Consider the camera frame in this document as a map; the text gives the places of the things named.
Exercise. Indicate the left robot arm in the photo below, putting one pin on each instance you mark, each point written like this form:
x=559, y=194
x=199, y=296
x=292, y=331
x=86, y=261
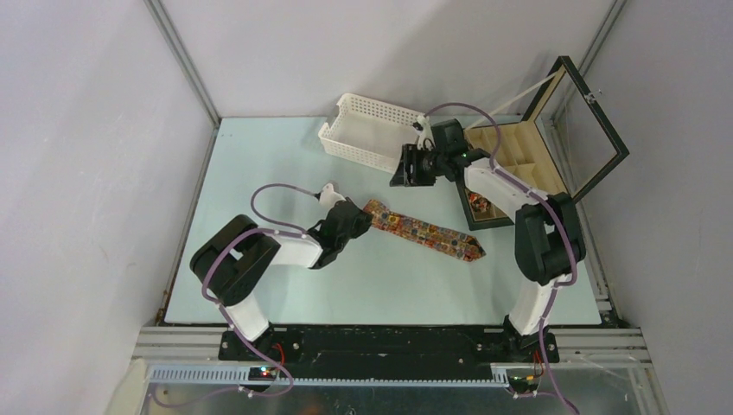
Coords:
x=233, y=261

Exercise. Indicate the colourful patterned tie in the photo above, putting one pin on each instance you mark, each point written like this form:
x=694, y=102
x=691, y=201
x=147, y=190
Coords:
x=447, y=241

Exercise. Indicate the black compartment tie box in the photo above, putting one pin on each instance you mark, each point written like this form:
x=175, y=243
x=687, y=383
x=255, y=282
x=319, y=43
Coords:
x=564, y=141

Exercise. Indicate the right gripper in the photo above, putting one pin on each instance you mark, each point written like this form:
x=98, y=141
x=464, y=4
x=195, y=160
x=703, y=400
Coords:
x=403, y=177

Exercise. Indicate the rolled tie near compartment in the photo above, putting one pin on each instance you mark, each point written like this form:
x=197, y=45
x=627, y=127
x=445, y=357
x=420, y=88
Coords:
x=479, y=206

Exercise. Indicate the white perforated plastic basket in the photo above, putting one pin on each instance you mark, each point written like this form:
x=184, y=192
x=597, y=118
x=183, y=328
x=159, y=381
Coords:
x=368, y=131

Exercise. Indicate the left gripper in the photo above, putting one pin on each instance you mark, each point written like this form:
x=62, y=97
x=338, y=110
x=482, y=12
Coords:
x=363, y=222

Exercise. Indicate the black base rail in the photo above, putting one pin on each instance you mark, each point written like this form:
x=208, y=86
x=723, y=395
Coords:
x=378, y=352

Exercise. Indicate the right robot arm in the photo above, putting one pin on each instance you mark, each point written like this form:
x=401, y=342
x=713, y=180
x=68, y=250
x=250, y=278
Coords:
x=548, y=242

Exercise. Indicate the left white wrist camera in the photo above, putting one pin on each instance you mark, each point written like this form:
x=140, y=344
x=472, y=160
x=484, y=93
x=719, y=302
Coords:
x=328, y=197

